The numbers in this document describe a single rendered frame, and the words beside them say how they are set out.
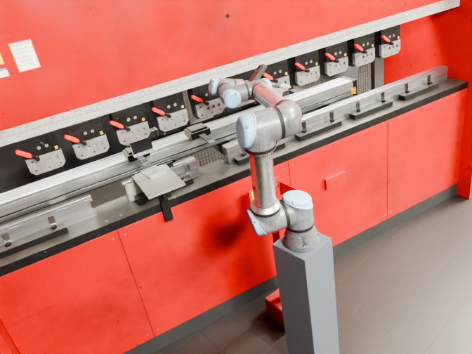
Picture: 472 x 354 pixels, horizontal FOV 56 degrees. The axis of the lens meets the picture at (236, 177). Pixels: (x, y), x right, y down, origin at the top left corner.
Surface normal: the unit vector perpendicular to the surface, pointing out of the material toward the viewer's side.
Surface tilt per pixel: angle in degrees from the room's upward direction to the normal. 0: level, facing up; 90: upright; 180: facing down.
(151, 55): 90
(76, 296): 90
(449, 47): 90
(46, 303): 90
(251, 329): 0
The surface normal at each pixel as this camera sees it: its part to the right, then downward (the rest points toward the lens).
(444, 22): -0.87, 0.35
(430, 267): -0.15, -0.87
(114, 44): 0.47, 0.36
